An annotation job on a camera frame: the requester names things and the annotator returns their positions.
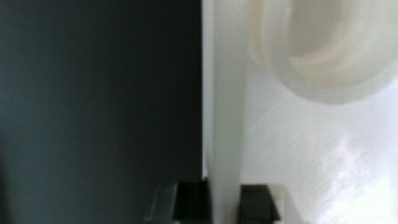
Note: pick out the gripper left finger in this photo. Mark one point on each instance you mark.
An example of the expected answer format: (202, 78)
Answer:
(179, 205)

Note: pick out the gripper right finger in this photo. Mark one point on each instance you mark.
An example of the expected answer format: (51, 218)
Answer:
(257, 209)

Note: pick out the white square table top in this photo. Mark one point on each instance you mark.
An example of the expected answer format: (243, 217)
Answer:
(300, 108)

